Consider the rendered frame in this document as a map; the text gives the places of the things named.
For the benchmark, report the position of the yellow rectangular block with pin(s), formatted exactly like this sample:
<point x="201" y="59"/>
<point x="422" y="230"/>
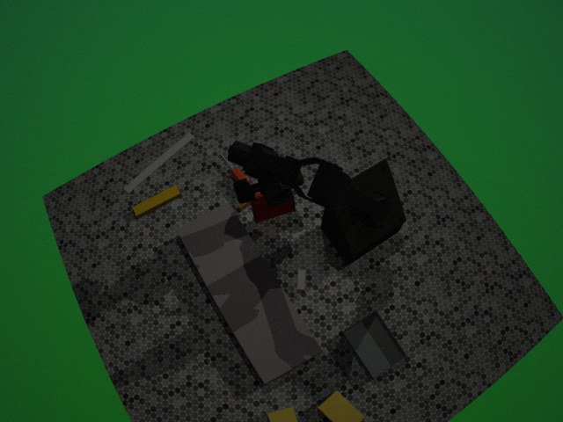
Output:
<point x="338" y="409"/>
<point x="285" y="415"/>

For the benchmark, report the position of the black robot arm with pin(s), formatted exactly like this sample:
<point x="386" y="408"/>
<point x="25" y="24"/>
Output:
<point x="330" y="185"/>

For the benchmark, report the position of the orange hexagonal prism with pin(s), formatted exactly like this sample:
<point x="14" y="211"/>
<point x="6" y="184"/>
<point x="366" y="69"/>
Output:
<point x="237" y="174"/>

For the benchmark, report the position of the grey rectangular panel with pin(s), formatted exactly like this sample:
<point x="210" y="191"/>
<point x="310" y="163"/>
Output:
<point x="262" y="317"/>

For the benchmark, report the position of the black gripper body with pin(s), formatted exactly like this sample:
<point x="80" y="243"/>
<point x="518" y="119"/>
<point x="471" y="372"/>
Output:
<point x="244" y="191"/>

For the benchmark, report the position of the olive yellow rectangular bar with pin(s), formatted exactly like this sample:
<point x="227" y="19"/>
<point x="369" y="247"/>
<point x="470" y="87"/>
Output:
<point x="156" y="201"/>

